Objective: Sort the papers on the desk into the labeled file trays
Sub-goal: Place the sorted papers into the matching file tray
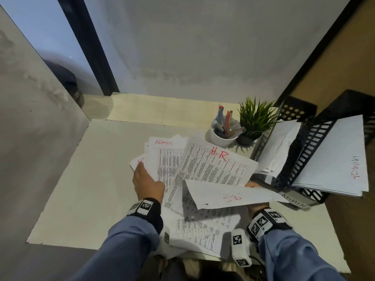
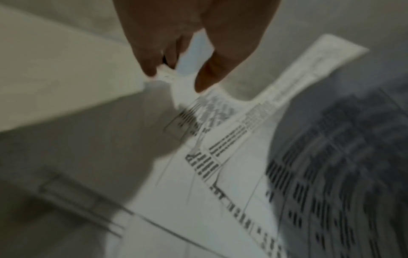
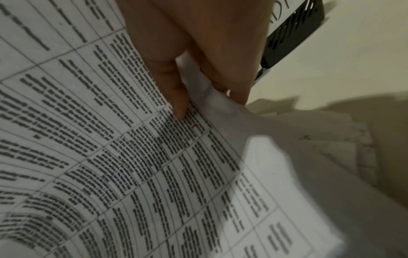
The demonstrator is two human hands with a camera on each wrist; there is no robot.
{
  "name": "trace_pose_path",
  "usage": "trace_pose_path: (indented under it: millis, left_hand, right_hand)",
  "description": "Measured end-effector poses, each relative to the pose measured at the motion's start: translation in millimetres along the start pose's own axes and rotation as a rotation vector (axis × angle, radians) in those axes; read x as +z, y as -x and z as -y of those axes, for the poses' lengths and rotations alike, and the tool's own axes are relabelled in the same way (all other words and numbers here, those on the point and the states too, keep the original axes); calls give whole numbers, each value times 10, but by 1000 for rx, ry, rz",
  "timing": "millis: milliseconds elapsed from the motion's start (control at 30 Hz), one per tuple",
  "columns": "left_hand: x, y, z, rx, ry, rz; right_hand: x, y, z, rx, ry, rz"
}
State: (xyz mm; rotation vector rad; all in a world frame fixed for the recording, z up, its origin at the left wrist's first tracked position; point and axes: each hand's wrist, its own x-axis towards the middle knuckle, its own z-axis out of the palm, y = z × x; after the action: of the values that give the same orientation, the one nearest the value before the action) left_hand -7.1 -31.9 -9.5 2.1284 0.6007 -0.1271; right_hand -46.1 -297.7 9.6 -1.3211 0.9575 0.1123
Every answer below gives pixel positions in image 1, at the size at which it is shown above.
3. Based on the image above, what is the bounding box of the person's right hand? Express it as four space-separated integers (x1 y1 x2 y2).
245 181 270 215

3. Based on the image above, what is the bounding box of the person's left hand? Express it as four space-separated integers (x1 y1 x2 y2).
132 162 166 204

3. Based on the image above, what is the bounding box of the white paper sheet red heading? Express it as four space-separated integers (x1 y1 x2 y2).
181 179 289 210

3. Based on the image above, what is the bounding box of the bundle of white papers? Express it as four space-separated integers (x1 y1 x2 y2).
291 114 370 198
254 119 302 179

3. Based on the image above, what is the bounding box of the pile of printed papers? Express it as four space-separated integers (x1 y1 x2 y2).
129 133 259 258

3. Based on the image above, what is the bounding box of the black ADMIN file holder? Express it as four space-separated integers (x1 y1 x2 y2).
250 89 375 207

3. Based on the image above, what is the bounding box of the person's left forearm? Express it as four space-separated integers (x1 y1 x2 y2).
70 215 160 281

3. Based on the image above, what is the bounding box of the person's right forearm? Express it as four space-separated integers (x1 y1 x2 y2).
257 228 346 281

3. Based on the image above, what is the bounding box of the black left wrist band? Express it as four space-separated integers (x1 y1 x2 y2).
126 197 164 235

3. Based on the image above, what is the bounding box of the white table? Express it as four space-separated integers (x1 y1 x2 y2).
26 119 352 274

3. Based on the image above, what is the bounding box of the light wooden ledge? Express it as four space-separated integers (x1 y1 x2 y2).
82 92 279 129

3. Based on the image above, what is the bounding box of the white pen cup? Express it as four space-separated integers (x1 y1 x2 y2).
209 121 241 148

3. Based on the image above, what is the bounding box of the brown pen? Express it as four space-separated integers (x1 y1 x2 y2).
227 127 247 139

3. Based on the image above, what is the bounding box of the green plant in black pot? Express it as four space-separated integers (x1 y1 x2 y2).
236 97 279 147

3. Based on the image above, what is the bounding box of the grey white marker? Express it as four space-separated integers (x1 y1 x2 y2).
212 119 225 137

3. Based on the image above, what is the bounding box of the dark round object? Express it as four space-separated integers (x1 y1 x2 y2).
42 59 84 108

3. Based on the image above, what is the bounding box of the black edge trim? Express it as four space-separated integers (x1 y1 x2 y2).
274 0 367 107

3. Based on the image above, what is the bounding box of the frosted window glass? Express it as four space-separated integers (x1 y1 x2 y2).
0 0 105 96

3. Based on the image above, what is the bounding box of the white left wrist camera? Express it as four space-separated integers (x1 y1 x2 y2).
159 226 171 246

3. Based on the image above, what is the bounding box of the black window frame post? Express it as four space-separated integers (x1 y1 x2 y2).
56 0 120 96

